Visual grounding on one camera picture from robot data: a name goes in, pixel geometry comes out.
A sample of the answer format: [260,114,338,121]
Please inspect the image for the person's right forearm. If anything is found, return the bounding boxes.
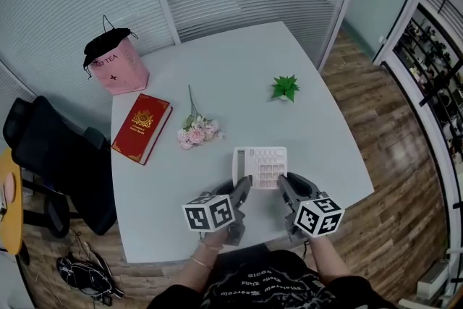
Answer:
[308,234,351,287]

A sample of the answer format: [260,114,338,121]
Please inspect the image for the black backpack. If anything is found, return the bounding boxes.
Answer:
[56,252,124,300]

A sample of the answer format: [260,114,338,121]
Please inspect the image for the round yellow table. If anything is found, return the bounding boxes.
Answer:
[0,147,25,256]

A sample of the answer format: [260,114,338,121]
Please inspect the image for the pink paper bag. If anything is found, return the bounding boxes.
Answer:
[86,36,150,96]

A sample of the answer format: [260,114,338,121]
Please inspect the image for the black office chair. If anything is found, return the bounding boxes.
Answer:
[2,95,119,237]

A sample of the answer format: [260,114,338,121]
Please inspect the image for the person's left forearm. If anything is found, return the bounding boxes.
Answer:
[169,230,229,297]

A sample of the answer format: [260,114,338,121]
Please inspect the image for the black printed shirt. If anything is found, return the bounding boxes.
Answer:
[145,250,399,309]

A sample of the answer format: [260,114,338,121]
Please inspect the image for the thin gold bracelet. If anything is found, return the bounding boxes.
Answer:
[190,255,215,270]
[197,241,223,253]

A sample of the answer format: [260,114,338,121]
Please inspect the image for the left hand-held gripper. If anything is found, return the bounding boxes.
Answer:
[181,174,253,247]

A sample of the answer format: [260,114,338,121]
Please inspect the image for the pink flower bouquet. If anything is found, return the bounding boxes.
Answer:
[177,84,226,151]

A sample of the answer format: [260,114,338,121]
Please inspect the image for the pink round pad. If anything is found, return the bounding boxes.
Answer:
[2,172,17,204]

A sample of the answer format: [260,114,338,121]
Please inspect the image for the white calculator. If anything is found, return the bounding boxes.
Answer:
[231,145,289,190]

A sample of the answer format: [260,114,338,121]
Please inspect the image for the red hardcover book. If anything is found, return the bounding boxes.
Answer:
[110,93,174,166]

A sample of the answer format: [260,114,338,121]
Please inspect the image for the small green potted plant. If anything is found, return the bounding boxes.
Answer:
[270,74,301,103]

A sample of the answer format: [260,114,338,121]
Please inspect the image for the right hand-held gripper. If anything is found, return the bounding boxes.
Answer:
[276,172,346,243]

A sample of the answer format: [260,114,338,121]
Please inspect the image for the black stool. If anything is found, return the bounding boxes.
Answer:
[21,177,71,240]

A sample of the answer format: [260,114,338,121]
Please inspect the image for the white box appliance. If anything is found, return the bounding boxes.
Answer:
[415,260,452,302]

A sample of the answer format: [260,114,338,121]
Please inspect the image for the black metal railing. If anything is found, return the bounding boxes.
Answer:
[391,0,463,164]

